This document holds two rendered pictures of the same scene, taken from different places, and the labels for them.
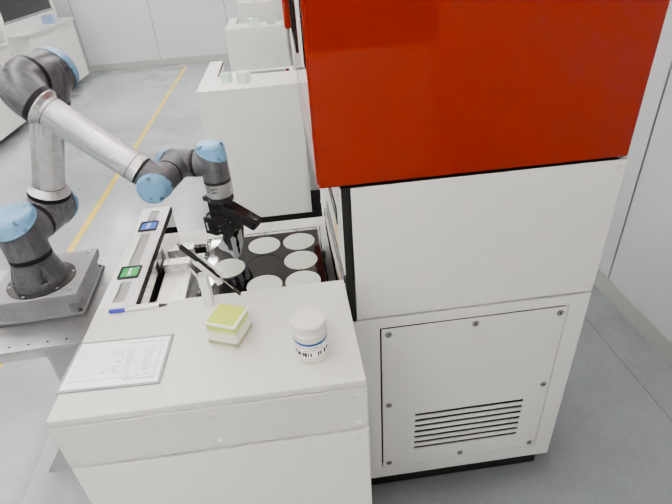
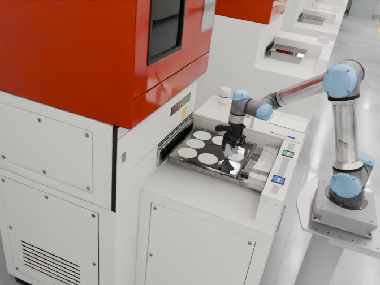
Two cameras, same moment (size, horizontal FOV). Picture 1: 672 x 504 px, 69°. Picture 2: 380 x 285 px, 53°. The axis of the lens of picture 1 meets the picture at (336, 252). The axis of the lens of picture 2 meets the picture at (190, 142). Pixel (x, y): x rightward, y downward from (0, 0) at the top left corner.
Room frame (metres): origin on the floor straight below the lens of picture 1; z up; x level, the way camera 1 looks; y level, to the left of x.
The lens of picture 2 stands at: (2.84, 0.77, 1.88)
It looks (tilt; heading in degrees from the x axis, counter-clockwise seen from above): 29 degrees down; 203
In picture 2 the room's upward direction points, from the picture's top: 7 degrees clockwise
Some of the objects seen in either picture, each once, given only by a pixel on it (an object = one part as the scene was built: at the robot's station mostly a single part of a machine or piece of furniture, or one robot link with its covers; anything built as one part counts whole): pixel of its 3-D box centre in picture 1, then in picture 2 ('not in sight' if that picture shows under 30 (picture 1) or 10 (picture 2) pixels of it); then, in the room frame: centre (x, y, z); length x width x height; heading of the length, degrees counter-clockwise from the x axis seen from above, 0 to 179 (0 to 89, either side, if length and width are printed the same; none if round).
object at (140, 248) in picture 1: (146, 268); (280, 178); (1.26, 0.58, 0.89); 0.55 x 0.09 x 0.14; 5
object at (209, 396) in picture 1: (222, 363); (250, 126); (0.83, 0.28, 0.89); 0.62 x 0.35 x 0.14; 95
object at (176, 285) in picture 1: (176, 287); (263, 168); (1.18, 0.48, 0.87); 0.36 x 0.08 x 0.03; 5
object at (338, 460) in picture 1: (253, 401); (223, 219); (1.13, 0.31, 0.41); 0.97 x 0.64 x 0.82; 5
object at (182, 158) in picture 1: (176, 165); (260, 108); (1.27, 0.42, 1.21); 0.11 x 0.11 x 0.08; 80
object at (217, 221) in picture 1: (222, 213); (234, 133); (1.27, 0.32, 1.05); 0.09 x 0.08 x 0.12; 66
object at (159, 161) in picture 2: (334, 254); (176, 139); (1.25, 0.01, 0.89); 0.44 x 0.02 x 0.10; 5
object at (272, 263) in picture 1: (264, 264); (214, 149); (1.22, 0.21, 0.90); 0.34 x 0.34 x 0.01; 5
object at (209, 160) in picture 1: (212, 162); (240, 102); (1.27, 0.32, 1.21); 0.09 x 0.08 x 0.11; 80
